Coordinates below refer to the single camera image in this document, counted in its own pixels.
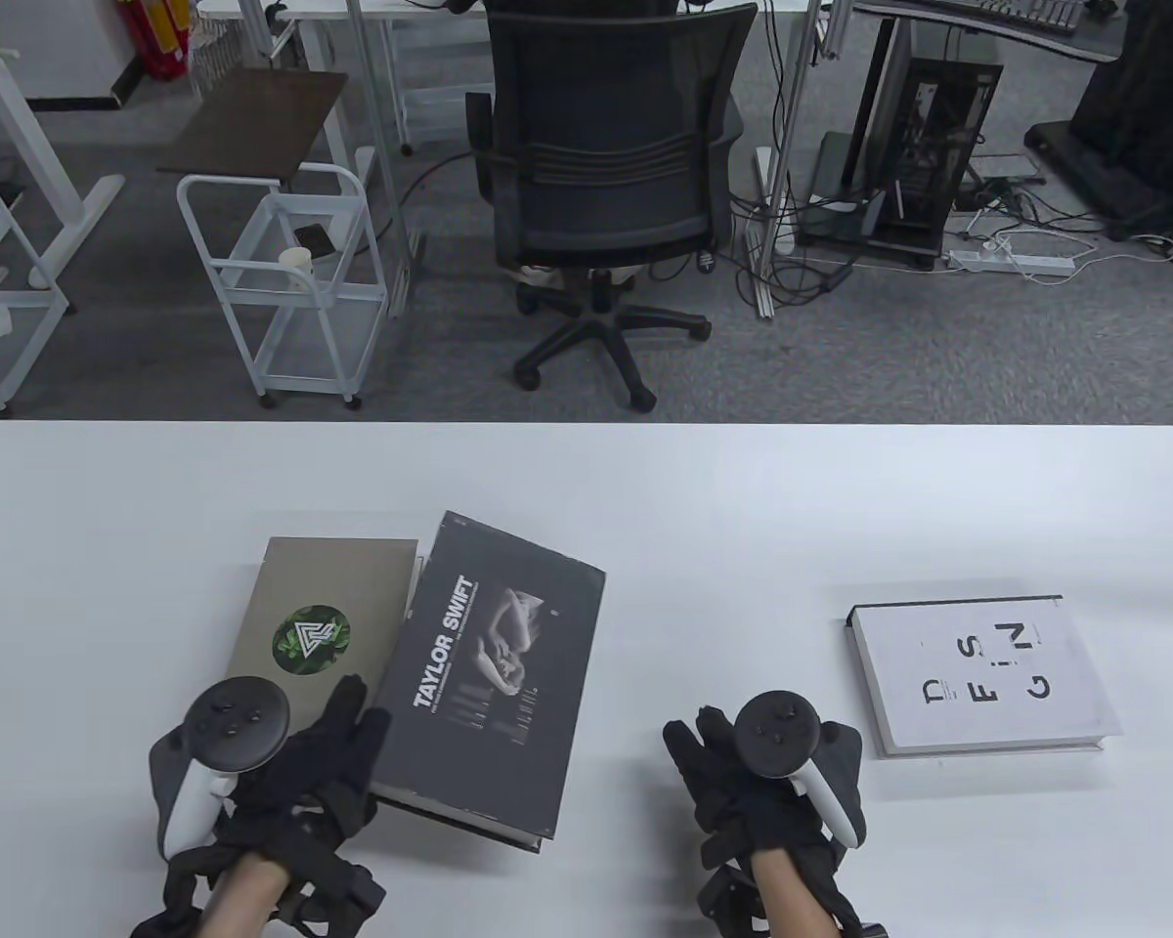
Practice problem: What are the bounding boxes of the person's right hand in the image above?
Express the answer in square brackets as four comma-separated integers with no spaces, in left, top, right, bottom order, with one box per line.
[663,705,868,937]

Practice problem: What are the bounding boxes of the person's left hand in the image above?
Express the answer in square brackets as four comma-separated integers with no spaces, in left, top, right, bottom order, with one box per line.
[215,674,393,929]

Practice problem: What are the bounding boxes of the grey white controller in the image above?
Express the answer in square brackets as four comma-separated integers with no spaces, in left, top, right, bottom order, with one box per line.
[147,676,294,863]
[731,691,866,849]

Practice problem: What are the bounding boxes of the grey book green circle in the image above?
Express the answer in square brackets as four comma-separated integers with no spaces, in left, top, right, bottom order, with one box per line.
[220,535,421,729]

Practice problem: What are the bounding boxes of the black photo cover book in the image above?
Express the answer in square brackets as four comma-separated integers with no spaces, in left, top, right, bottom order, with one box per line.
[365,509,608,854]

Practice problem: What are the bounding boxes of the white book black letters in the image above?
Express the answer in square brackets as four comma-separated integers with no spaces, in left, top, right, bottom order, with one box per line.
[847,594,1123,758]

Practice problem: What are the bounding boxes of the person's right forearm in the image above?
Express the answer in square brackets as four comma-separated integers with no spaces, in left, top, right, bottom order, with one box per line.
[748,852,842,938]

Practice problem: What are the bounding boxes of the person's left forearm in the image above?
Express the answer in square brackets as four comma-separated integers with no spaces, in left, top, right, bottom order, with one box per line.
[195,852,289,938]

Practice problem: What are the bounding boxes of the black wrist sensor band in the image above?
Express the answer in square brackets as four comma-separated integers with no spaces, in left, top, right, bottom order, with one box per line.
[132,845,206,938]

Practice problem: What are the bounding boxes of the white rolling cart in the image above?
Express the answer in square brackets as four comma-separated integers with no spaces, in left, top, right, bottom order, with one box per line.
[176,163,392,409]

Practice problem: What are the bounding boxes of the white power strip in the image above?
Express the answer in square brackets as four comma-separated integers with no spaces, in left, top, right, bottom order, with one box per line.
[948,249,1076,275]

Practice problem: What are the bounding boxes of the dark grey laptop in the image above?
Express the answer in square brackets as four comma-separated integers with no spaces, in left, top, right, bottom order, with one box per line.
[809,132,856,206]

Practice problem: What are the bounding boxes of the dark brown table board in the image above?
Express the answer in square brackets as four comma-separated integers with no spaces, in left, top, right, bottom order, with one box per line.
[156,68,350,184]

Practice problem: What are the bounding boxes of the black mesh office chair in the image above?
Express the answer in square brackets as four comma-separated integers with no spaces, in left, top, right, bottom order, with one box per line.
[464,0,759,413]

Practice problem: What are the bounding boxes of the black computer tower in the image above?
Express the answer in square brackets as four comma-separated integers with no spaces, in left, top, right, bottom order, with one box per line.
[865,57,1004,272]

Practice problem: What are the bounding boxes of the grey floor plate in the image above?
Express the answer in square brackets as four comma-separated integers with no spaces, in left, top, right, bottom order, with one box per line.
[968,151,1047,185]

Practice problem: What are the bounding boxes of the white drawer unit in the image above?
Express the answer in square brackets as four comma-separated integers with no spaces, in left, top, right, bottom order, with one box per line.
[391,20,495,148]

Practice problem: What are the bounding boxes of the black equipment stand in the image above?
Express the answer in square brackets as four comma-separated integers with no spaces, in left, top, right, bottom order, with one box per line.
[1024,0,1173,242]

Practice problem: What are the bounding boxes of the black curved desk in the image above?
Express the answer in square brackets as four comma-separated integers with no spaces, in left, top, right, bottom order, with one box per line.
[841,0,1127,196]

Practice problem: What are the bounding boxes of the dark keyboard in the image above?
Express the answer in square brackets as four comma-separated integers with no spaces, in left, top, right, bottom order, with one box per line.
[977,0,1084,35]

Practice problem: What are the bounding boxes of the aluminium frame post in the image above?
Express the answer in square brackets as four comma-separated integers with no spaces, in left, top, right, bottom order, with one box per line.
[755,0,832,323]
[345,0,423,320]

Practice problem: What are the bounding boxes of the white desk leg frame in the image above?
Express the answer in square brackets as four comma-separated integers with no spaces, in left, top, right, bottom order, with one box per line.
[0,18,126,290]

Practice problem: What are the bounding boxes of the wire mesh basket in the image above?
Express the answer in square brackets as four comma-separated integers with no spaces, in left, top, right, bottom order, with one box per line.
[188,18,257,79]

